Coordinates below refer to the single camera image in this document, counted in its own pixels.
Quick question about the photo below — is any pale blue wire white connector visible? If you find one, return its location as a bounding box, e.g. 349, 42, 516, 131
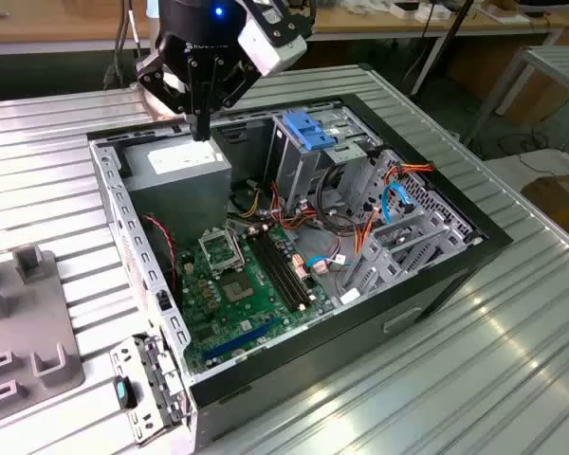
307, 253, 350, 276

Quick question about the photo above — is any black latch with blue inlay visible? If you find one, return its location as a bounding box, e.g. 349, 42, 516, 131
112, 373, 138, 411

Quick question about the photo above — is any metal frame slat table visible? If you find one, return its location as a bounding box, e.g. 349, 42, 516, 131
464, 45, 569, 149

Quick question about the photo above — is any black cable loop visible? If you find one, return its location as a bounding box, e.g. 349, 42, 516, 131
315, 163, 361, 233

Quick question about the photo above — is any long wooden desk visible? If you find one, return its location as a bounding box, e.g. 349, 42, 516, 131
0, 0, 569, 96

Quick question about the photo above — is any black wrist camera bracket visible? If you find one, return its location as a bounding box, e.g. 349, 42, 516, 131
244, 0, 317, 48

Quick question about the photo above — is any blue data wire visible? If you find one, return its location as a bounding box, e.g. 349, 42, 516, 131
381, 181, 416, 224

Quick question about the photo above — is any brown cardboard box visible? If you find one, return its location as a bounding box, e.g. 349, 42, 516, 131
521, 173, 569, 233

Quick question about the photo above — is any grey power supply unit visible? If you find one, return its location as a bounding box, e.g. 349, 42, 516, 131
120, 135, 233, 247

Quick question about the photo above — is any green motherboard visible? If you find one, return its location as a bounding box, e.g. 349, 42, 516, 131
177, 222, 338, 375

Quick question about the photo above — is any metal socket cover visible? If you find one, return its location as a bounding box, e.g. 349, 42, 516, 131
197, 229, 246, 274

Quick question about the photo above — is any black slanted pole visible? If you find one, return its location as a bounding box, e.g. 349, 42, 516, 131
410, 0, 475, 96

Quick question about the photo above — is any grey disk bay cage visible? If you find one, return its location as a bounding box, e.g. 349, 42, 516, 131
334, 149, 485, 307

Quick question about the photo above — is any red black twisted wire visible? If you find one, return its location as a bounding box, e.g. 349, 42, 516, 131
141, 214, 179, 295

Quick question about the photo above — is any black open PC case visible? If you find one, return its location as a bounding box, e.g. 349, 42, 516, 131
85, 92, 514, 451

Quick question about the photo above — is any black RAM slot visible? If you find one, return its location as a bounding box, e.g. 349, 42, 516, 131
263, 228, 315, 302
257, 230, 309, 306
250, 231, 304, 309
245, 233, 301, 313

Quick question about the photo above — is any grey optical drive cage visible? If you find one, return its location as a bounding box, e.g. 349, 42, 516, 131
265, 104, 380, 214

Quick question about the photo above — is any metal expansion bracket cover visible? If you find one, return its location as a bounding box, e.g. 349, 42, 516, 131
109, 331, 191, 446

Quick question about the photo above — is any flat cardboard tray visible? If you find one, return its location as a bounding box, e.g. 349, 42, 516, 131
481, 2, 532, 25

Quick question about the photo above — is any CPU socket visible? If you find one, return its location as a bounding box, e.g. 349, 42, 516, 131
217, 270, 262, 305

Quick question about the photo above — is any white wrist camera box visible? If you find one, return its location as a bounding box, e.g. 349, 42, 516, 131
236, 16, 309, 77

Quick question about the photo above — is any blue plastic drive latch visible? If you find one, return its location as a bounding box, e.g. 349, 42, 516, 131
283, 111, 338, 152

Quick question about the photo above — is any orange yellow wire bundle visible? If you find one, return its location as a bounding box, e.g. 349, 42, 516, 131
227, 179, 381, 261

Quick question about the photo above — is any blue expansion slot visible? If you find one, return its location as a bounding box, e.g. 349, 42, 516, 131
201, 316, 279, 361

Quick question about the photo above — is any brown cardboard boxes stack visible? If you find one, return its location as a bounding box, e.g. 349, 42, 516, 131
448, 45, 569, 125

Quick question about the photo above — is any black and white small box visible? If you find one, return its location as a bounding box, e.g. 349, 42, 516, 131
391, 1, 421, 20

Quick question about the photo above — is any orange power wire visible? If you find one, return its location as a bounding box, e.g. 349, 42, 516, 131
383, 162, 435, 184

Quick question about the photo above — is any grey parts rack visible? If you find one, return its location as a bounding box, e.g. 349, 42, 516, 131
0, 244, 85, 418

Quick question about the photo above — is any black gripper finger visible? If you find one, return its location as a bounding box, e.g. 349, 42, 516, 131
201, 56, 262, 142
133, 52, 203, 142

